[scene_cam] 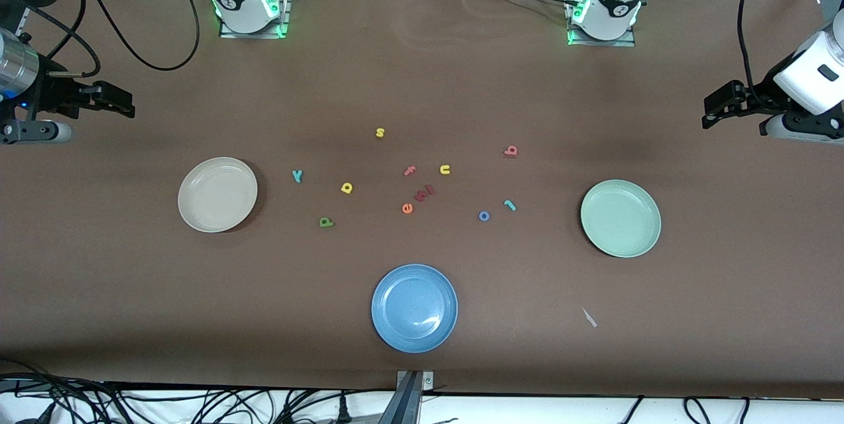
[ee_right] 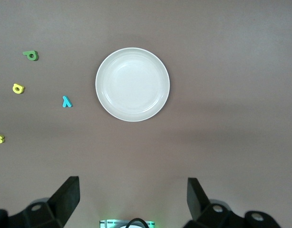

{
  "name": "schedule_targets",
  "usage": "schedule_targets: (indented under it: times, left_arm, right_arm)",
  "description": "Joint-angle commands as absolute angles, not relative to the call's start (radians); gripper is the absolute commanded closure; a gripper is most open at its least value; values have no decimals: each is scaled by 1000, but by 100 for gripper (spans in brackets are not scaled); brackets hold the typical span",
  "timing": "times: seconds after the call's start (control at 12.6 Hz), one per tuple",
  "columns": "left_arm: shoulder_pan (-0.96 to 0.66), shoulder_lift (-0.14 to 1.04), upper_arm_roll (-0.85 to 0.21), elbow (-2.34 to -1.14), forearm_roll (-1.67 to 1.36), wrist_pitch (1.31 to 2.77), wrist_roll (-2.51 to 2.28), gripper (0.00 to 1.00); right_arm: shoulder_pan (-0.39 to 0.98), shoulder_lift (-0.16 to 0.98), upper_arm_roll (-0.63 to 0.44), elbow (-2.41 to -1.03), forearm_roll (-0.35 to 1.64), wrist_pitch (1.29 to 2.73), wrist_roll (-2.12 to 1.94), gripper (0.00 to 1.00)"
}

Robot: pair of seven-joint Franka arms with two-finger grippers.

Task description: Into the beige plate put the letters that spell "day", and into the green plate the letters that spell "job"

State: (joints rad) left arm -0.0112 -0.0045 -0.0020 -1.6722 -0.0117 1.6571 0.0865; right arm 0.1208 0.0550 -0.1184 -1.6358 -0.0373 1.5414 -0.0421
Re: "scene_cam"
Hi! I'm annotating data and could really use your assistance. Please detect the blue plate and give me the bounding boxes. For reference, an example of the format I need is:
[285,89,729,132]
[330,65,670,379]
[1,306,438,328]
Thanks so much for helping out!
[371,264,459,353]

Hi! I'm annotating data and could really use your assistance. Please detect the light green plate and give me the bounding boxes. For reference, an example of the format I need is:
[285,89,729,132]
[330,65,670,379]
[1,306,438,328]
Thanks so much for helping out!
[580,179,662,258]

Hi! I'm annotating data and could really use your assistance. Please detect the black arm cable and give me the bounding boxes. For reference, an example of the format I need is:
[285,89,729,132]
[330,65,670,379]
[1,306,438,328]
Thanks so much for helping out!
[737,0,772,111]
[40,0,202,78]

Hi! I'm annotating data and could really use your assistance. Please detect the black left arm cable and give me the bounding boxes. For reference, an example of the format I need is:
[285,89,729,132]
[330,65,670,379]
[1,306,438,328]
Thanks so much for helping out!
[737,0,772,111]

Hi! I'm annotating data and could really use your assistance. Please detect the brown table cover sheet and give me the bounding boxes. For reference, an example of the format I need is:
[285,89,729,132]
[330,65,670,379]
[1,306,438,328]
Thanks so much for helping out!
[0,0,844,400]

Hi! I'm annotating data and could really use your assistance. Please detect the grey metal camera post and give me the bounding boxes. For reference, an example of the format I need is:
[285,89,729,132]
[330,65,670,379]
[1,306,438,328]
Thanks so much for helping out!
[394,370,435,424]

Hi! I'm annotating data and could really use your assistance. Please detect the black floor cable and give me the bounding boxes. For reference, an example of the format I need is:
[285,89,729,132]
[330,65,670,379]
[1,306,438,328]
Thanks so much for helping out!
[682,396,714,424]
[0,361,126,424]
[620,396,646,424]

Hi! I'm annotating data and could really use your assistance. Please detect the light brown plate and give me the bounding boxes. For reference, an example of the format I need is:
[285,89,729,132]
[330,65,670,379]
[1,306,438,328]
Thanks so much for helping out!
[177,157,258,233]

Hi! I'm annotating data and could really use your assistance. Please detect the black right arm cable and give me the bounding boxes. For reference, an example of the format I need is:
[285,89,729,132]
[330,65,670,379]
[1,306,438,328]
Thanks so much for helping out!
[40,0,202,78]

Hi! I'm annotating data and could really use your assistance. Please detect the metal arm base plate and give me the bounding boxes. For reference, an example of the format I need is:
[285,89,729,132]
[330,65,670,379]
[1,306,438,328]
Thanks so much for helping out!
[567,0,637,47]
[220,0,292,39]

